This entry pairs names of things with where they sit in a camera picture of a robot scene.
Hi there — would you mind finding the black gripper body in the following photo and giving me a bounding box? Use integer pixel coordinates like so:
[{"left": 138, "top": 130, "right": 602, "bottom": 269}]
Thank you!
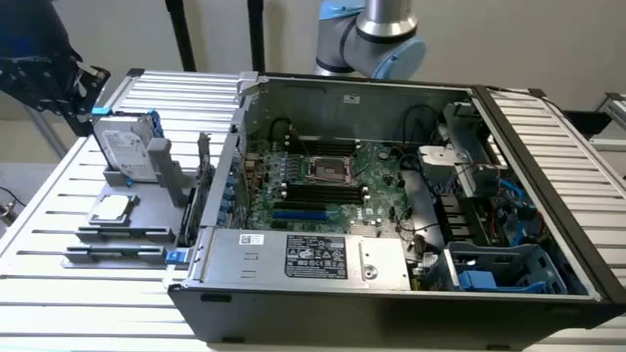
[{"left": 0, "top": 49, "right": 85, "bottom": 115}]

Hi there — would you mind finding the silver CPU chip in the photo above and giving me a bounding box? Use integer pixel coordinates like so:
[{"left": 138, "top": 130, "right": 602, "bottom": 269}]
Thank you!
[{"left": 89, "top": 194, "right": 141, "bottom": 223}]

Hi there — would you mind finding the black fan housing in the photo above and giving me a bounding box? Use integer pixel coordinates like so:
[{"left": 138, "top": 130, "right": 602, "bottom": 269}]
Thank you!
[{"left": 433, "top": 188, "right": 503, "bottom": 251}]

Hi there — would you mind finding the long black wire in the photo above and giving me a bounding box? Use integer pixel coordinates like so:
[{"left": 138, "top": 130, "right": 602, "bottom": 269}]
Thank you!
[{"left": 401, "top": 103, "right": 444, "bottom": 148}]

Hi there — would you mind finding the black open PC case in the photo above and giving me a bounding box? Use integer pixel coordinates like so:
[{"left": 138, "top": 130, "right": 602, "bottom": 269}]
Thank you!
[{"left": 167, "top": 72, "right": 626, "bottom": 345}]

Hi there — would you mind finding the black floor cable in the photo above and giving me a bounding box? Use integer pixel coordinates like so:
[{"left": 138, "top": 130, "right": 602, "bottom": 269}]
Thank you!
[{"left": 0, "top": 186, "right": 26, "bottom": 225}]

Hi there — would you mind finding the silver chipset heatsink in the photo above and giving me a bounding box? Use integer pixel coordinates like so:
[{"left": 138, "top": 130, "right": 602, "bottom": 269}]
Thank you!
[{"left": 349, "top": 224, "right": 383, "bottom": 238}]

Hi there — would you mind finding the green motherboard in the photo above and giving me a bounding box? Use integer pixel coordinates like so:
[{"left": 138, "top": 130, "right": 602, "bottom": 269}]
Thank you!
[{"left": 237, "top": 137, "right": 416, "bottom": 243}]

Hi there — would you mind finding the hard disk with blue carrier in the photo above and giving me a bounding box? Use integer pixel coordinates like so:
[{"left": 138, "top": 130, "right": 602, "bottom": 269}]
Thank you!
[{"left": 90, "top": 107, "right": 165, "bottom": 188}]

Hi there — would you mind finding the grey parts rack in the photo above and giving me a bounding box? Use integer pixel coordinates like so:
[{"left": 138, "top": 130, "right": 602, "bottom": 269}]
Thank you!
[{"left": 60, "top": 137, "right": 197, "bottom": 271}]

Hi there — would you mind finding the silver power supply unit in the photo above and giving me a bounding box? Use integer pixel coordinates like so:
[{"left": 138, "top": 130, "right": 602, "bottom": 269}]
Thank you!
[{"left": 197, "top": 228, "right": 412, "bottom": 291}]

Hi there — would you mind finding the RAM stick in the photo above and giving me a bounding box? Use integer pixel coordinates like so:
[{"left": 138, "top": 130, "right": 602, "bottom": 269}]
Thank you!
[
  {"left": 64, "top": 246, "right": 167, "bottom": 257},
  {"left": 76, "top": 226, "right": 168, "bottom": 236}
]

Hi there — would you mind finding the black expansion slot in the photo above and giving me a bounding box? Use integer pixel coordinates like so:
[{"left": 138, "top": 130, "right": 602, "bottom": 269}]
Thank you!
[{"left": 272, "top": 202, "right": 327, "bottom": 212}]

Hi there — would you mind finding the blue data wire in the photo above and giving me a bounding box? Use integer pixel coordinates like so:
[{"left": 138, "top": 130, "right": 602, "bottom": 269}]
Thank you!
[{"left": 496, "top": 177, "right": 540, "bottom": 247}]

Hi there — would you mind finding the metal disk bay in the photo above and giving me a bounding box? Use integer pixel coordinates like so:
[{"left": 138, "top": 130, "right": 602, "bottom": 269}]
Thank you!
[{"left": 416, "top": 102, "right": 511, "bottom": 201}]

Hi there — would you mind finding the black stand pole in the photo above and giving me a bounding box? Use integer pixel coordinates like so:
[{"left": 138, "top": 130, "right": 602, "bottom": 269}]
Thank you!
[
  {"left": 247, "top": 0, "right": 267, "bottom": 73},
  {"left": 163, "top": 0, "right": 197, "bottom": 73}
]

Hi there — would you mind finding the grey plastic air shroud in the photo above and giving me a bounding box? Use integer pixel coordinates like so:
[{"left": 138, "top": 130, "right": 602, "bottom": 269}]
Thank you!
[{"left": 399, "top": 169, "right": 447, "bottom": 252}]

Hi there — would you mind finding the aluminium frame profile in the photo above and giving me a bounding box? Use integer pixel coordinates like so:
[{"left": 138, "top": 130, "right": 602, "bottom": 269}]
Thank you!
[{"left": 587, "top": 92, "right": 626, "bottom": 150}]

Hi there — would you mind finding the blue plastic drive cage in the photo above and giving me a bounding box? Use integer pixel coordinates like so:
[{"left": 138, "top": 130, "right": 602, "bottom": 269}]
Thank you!
[{"left": 440, "top": 241, "right": 560, "bottom": 295}]

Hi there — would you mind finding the graphics card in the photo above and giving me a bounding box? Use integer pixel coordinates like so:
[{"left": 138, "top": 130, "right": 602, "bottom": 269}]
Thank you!
[{"left": 176, "top": 131, "right": 217, "bottom": 247}]

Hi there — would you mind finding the blue expansion slot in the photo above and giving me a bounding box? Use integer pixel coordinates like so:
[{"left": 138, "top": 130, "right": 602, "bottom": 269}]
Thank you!
[{"left": 272, "top": 210, "right": 328, "bottom": 218}]

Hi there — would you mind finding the CPU socket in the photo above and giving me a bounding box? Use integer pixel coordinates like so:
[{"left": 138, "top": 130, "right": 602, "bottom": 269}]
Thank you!
[{"left": 303, "top": 155, "right": 356, "bottom": 185}]

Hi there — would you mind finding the short black wire loop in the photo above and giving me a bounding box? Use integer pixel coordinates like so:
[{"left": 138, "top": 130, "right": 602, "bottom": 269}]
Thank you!
[{"left": 269, "top": 116, "right": 295, "bottom": 148}]

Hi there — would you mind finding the black box on frame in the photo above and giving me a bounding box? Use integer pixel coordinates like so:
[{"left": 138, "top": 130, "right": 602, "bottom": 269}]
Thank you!
[{"left": 560, "top": 109, "right": 608, "bottom": 136}]

